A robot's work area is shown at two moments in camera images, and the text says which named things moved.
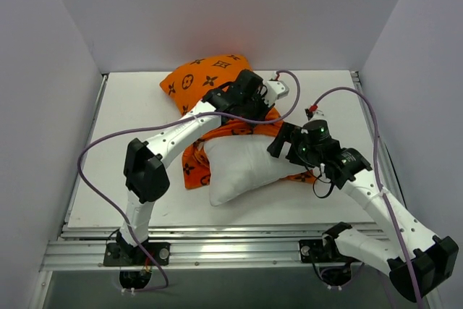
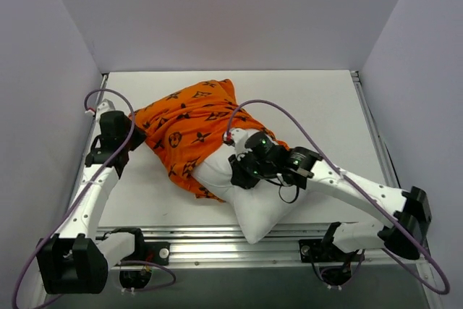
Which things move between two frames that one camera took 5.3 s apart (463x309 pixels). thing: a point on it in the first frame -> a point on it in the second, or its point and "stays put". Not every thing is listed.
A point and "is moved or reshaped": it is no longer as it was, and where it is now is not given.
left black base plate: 121,254 stays put
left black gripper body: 261,107 -> 134,135
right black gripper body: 286,141 -> 239,170
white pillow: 239,163 is moved or reshaped
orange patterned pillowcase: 187,83 is moved or reshaped
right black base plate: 322,251 stays put
